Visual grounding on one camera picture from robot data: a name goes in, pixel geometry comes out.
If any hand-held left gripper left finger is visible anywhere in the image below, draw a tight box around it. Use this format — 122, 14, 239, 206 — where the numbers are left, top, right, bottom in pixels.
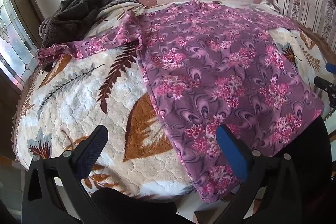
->
21, 125, 109, 224

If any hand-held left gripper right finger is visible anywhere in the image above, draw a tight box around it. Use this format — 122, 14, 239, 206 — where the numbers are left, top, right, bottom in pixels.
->
216, 124, 315, 224

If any purple floral garment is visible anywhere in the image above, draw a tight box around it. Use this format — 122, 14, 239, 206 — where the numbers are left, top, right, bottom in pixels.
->
38, 0, 324, 204

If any leaf print fleece blanket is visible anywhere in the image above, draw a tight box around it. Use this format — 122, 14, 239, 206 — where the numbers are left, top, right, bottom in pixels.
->
12, 1, 334, 199

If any striped floral cushion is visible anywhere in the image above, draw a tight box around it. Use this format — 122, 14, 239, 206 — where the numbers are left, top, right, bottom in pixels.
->
272, 0, 336, 43

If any dark brown fleece cloth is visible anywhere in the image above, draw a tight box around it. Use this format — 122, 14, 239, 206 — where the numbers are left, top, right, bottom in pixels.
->
39, 0, 116, 48

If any patterned glass window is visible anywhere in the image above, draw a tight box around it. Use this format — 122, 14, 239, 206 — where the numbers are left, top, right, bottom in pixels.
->
0, 0, 38, 83

